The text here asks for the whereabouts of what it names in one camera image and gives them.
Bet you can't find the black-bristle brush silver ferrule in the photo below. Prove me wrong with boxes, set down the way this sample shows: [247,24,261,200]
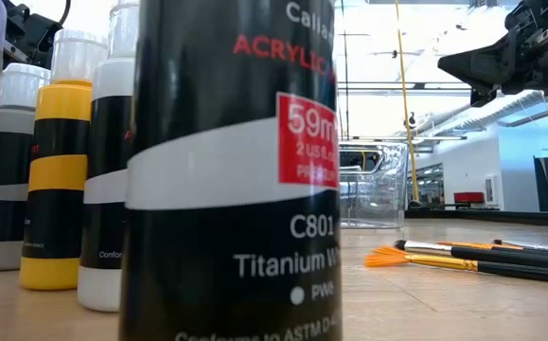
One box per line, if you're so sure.
[393,239,548,272]

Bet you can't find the white paint bottle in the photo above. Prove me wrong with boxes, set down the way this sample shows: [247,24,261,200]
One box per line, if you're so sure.
[77,0,141,314]
[118,0,344,341]

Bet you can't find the black aluminium table frame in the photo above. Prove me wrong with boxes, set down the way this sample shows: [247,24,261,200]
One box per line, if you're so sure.
[404,207,548,229]

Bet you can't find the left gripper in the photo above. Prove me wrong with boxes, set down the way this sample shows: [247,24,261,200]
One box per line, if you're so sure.
[2,0,64,71]

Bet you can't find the orange fan paint brush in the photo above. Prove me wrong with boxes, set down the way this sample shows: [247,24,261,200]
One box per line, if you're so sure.
[363,244,548,286]

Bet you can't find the paint brush gold ferrule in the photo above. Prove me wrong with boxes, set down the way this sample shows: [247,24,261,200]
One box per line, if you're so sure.
[436,240,548,257]

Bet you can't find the grey paint bottle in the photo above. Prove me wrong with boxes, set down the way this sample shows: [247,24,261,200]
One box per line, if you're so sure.
[0,63,52,272]

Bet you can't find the clear plastic bin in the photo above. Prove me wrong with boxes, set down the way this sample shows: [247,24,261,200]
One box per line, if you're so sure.
[338,140,410,230]

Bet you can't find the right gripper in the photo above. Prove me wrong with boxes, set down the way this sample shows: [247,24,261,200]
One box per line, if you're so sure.
[437,0,548,109]

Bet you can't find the black hanging cable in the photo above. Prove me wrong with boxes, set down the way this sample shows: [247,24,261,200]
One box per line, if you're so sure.
[339,0,350,141]

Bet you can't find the red cabinet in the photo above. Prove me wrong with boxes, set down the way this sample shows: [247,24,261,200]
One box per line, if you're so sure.
[452,190,486,206]

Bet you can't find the yellow paint bottle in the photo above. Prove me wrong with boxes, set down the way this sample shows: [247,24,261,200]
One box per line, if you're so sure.
[19,27,110,292]

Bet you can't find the yellow hanging cable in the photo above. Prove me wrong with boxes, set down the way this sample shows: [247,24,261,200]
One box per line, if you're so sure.
[394,0,422,206]

